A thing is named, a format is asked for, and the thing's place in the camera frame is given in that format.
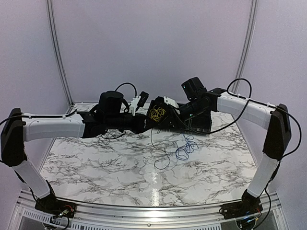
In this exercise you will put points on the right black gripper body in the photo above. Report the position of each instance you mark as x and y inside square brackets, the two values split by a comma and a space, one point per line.
[195, 109]

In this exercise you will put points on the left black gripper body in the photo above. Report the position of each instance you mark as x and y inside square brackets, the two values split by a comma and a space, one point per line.
[113, 122]

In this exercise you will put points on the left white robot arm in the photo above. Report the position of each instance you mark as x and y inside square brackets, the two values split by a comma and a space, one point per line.
[22, 127]

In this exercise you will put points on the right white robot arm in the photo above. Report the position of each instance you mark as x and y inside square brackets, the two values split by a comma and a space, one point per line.
[275, 119]

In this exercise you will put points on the black compartment tray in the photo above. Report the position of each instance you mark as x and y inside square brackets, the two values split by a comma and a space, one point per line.
[167, 118]

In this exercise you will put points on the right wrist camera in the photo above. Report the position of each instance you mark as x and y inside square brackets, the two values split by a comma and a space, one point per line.
[166, 101]

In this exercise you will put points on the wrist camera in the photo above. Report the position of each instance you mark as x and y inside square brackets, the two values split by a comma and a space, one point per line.
[138, 102]
[166, 101]

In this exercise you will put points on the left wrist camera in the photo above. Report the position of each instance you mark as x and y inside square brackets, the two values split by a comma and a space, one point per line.
[138, 102]

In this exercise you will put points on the aluminium front rail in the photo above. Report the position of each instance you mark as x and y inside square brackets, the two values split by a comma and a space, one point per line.
[88, 216]

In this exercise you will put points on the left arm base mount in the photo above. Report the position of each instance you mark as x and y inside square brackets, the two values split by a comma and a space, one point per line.
[56, 207]

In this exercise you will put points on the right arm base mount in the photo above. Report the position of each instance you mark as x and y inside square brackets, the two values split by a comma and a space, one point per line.
[240, 209]

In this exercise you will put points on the right aluminium corner post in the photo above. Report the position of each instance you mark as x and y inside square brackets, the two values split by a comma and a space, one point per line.
[249, 21]

